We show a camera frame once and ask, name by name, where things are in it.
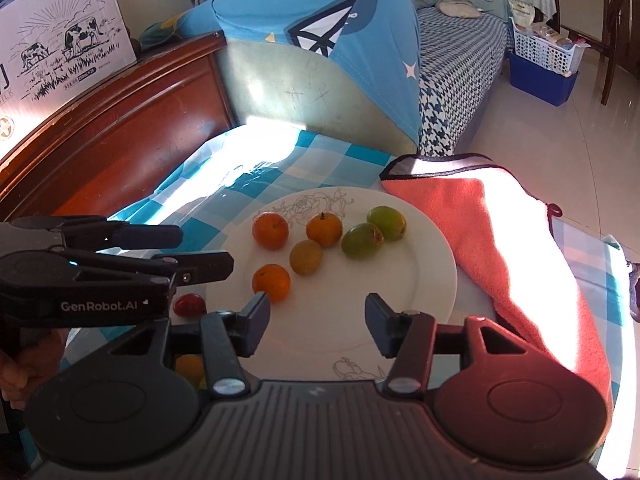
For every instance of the red cherry tomato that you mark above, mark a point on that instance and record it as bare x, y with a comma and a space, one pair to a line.
189, 306

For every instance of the white plastic basket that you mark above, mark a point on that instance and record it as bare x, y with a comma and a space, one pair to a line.
551, 51

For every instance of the yellow green jujube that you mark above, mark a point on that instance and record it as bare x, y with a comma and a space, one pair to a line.
306, 257

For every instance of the wooden chair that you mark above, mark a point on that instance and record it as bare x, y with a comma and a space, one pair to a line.
619, 42

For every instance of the blue storage bin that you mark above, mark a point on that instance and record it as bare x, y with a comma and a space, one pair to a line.
553, 88

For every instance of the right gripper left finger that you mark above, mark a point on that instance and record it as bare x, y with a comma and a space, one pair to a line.
229, 336

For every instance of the blue sailboat blanket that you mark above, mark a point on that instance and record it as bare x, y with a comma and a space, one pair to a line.
375, 42

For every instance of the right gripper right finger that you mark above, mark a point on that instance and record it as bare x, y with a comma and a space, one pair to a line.
407, 338

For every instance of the person left hand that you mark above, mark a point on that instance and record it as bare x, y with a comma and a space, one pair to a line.
19, 378

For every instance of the orange mandarin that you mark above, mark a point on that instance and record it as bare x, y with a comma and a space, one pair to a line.
273, 280
191, 367
325, 228
270, 230

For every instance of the white milk carton box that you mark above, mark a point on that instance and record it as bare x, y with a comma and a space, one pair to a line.
52, 51

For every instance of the red fleece cloth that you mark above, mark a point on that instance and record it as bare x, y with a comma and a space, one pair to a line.
501, 237

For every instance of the houndstooth sofa cover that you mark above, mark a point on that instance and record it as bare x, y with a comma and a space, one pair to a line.
460, 61

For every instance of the grey shoe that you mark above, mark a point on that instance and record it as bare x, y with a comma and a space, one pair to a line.
634, 290

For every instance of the white floral plate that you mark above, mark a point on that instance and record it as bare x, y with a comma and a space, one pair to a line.
319, 331

